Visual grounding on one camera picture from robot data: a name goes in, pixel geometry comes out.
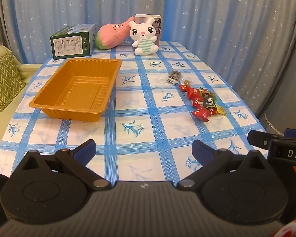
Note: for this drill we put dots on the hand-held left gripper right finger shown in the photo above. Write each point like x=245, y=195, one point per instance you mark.
x=199, y=150

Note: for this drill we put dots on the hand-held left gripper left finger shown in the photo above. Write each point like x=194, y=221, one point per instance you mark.
x=85, y=150

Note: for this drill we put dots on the colourful candy packet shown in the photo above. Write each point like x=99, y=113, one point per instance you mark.
x=219, y=109

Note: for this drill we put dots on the large red candy packet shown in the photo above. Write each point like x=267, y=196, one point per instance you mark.
x=194, y=95

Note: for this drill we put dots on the orange plastic tray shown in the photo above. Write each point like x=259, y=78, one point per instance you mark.
x=76, y=88

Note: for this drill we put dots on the small red gold candy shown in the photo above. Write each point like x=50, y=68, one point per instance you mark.
x=183, y=87

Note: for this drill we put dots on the amber candy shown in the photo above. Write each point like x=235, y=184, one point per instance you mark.
x=186, y=82

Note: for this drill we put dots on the grey snack packet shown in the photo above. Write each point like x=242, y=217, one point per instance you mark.
x=174, y=77

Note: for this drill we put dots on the blue checked tablecloth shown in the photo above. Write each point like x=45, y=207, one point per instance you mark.
x=148, y=111

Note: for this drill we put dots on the pale green sofa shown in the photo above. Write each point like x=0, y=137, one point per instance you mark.
x=0, y=133

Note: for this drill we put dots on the green zigzag cushion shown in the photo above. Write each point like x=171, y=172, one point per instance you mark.
x=5, y=81

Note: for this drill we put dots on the green cardboard box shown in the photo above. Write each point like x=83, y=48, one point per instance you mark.
x=71, y=44

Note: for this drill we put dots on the pink plush toy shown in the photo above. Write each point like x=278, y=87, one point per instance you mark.
x=111, y=35

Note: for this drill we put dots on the white rabbit plush toy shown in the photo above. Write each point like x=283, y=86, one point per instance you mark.
x=144, y=38

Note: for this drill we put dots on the grey floral cardboard box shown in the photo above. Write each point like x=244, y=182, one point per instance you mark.
x=140, y=18

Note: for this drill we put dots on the blue starry curtain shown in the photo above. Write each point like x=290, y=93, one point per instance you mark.
x=64, y=5

